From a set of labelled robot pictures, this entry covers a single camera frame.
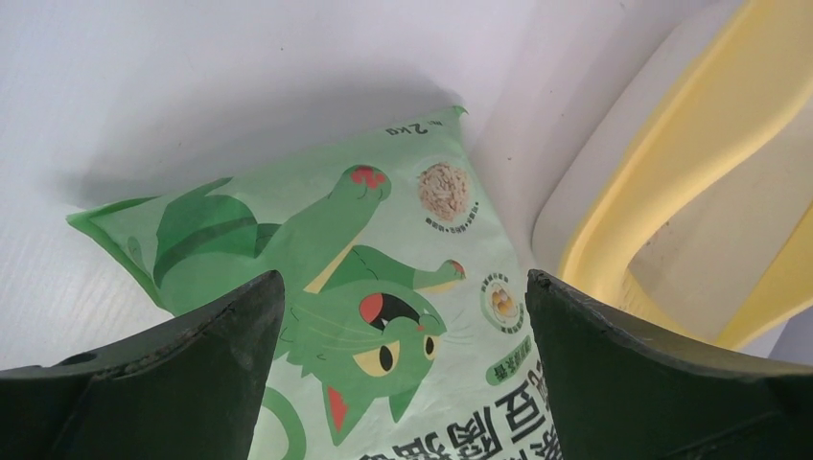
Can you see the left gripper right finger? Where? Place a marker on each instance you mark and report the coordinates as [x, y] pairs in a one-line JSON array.
[[621, 387]]

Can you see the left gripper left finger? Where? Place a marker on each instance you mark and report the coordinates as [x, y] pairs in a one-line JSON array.
[[188, 388]]

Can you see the green cat litter bag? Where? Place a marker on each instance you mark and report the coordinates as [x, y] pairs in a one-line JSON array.
[[405, 333]]

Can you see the yellow plastic litter box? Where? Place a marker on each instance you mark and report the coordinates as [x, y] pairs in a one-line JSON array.
[[690, 206]]

